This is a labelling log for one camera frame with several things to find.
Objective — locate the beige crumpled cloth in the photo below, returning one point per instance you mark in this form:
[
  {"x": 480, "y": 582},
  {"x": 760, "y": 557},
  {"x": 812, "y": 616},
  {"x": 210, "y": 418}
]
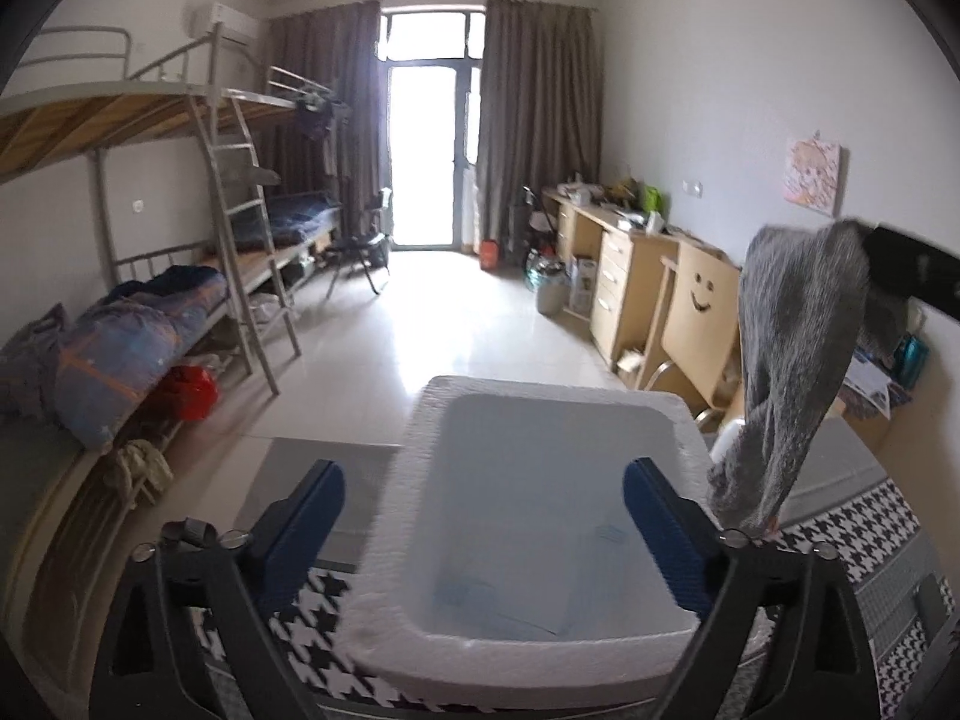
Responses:
[{"x": 139, "y": 469}]

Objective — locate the blue bedding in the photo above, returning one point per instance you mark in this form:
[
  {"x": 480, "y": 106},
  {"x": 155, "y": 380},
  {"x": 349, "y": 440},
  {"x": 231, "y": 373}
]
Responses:
[{"x": 300, "y": 217}]

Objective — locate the glass balcony door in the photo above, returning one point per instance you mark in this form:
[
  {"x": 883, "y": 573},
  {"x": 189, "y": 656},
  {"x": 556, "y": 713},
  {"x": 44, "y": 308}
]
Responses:
[{"x": 427, "y": 150}]

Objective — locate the metal bed ladder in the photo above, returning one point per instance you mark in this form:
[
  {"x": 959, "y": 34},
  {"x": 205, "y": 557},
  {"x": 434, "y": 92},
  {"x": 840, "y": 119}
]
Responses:
[{"x": 240, "y": 172}]

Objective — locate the orange bucket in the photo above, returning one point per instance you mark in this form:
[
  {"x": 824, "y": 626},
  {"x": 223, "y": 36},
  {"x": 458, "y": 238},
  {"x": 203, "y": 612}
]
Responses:
[{"x": 490, "y": 255}]

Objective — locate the wooden desk with drawers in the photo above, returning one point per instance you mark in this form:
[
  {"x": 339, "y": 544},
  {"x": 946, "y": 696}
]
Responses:
[{"x": 626, "y": 277}]

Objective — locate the dark hanging clothes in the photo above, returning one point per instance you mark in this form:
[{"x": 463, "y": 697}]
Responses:
[{"x": 319, "y": 116}]

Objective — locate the white wall outlet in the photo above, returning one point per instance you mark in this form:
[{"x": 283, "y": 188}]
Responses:
[{"x": 691, "y": 188}]

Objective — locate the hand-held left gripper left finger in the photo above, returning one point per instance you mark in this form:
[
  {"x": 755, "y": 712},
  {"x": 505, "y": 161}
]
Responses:
[{"x": 304, "y": 532}]

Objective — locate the white air conditioner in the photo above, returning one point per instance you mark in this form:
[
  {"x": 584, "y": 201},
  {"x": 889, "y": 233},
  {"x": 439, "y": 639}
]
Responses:
[{"x": 225, "y": 21}]

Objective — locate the water jug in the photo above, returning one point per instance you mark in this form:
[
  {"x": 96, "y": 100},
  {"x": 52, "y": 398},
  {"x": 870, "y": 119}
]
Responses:
[{"x": 547, "y": 281}]

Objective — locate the blue and orange quilt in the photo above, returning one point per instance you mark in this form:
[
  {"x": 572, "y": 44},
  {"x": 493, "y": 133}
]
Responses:
[{"x": 127, "y": 345}]

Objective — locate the grey knitted cloth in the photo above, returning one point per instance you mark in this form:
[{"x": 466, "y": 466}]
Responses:
[{"x": 787, "y": 330}]

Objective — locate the red bag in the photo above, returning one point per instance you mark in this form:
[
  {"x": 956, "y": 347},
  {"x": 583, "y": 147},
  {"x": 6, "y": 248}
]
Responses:
[{"x": 187, "y": 390}]

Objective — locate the white foam box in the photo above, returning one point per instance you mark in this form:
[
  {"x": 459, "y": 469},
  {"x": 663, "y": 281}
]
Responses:
[{"x": 525, "y": 480}]

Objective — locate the black folding chair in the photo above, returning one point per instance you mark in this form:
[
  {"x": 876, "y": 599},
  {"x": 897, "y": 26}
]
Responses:
[{"x": 360, "y": 244}]

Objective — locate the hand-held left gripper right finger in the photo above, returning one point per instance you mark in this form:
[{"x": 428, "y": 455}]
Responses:
[{"x": 667, "y": 532}]

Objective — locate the white carton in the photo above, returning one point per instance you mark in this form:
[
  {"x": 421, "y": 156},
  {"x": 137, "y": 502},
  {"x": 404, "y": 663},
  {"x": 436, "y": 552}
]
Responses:
[{"x": 583, "y": 283}]

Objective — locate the teal bottle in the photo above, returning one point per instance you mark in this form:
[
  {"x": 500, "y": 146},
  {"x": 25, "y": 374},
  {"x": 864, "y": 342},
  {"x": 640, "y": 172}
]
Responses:
[{"x": 911, "y": 361}]

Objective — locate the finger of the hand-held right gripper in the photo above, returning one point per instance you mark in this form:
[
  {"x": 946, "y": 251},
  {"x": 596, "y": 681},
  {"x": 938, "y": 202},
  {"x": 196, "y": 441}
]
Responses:
[{"x": 919, "y": 270}]

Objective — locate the metal bunk bed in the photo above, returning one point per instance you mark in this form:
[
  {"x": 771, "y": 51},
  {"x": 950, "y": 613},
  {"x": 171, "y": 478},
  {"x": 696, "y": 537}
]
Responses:
[
  {"x": 112, "y": 101},
  {"x": 255, "y": 95}
]

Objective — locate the houndstooth tablecloth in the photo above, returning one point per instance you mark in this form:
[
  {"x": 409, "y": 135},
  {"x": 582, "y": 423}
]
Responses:
[{"x": 885, "y": 525}]

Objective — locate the green bag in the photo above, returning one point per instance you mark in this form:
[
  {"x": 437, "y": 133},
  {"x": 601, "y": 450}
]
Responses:
[{"x": 651, "y": 199}]

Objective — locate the brown curtain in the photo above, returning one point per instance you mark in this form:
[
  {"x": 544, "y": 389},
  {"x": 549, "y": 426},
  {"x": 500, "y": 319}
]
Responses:
[
  {"x": 330, "y": 105},
  {"x": 536, "y": 105}
]

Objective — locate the blue-grey pillow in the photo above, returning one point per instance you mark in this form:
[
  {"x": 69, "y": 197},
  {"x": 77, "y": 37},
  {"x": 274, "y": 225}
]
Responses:
[{"x": 30, "y": 367}]

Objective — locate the printed papers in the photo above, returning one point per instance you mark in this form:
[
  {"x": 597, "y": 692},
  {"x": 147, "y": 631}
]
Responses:
[{"x": 866, "y": 390}]

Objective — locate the pink wall picture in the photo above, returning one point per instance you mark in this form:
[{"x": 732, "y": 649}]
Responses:
[{"x": 814, "y": 174}]

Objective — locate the wooden chair with smiley face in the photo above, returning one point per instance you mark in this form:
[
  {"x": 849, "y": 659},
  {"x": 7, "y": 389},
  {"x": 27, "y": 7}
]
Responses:
[{"x": 701, "y": 315}]

